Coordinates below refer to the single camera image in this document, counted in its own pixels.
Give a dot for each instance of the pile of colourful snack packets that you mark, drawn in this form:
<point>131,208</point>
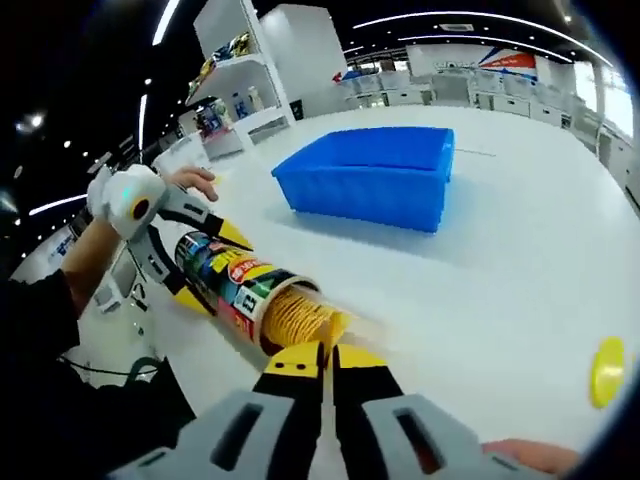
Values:
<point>220,55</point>

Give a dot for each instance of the dark printed chip container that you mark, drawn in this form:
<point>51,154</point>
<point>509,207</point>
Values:
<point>225,280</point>

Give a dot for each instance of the white and blue bottles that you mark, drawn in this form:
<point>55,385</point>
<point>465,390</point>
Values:
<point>247,102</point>

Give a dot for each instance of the white shelf unit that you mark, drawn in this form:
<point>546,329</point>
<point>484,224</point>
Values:
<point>235,67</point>

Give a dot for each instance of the person's dark clothing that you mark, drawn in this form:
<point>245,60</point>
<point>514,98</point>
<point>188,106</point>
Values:
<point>50,400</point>

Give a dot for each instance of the yellow container lid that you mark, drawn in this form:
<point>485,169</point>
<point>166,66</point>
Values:
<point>607,372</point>

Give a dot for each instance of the red and blue wall poster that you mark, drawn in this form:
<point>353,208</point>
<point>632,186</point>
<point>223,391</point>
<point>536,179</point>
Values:
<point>507,62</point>

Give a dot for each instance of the stack of yellow chips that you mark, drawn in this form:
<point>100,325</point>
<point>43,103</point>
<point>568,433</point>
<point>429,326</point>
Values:
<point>295,315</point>

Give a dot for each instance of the person's right hand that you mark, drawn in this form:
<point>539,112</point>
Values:
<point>535,455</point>

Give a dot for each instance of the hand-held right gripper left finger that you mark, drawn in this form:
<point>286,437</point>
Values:
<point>235,440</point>

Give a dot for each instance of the person's left hand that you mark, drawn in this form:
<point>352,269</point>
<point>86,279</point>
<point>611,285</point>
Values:
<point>192,177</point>

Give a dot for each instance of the row of white cabinets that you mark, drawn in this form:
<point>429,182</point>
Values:
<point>510,102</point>

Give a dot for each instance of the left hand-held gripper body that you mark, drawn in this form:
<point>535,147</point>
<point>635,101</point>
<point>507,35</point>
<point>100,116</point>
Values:
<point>125,200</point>

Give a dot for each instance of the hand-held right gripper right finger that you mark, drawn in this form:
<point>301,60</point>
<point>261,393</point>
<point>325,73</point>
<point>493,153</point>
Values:
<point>390,440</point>

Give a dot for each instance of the ceiling air vent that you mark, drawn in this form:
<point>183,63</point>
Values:
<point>456,26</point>

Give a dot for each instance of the blue plastic box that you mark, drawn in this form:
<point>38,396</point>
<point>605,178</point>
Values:
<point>365,190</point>

